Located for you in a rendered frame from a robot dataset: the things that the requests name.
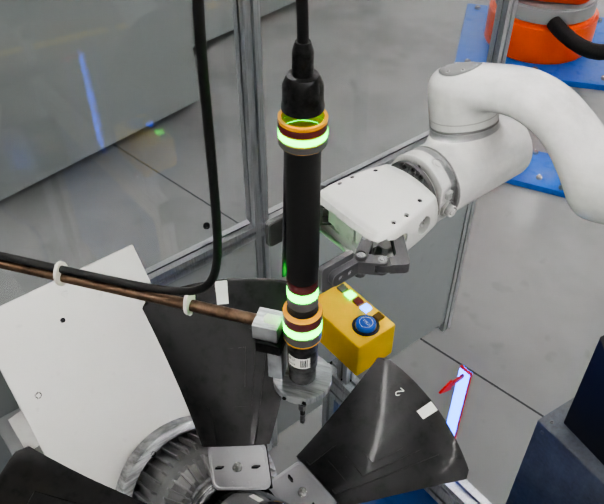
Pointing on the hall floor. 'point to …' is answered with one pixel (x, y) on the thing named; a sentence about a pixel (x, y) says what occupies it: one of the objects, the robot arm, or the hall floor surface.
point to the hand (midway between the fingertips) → (301, 252)
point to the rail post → (328, 408)
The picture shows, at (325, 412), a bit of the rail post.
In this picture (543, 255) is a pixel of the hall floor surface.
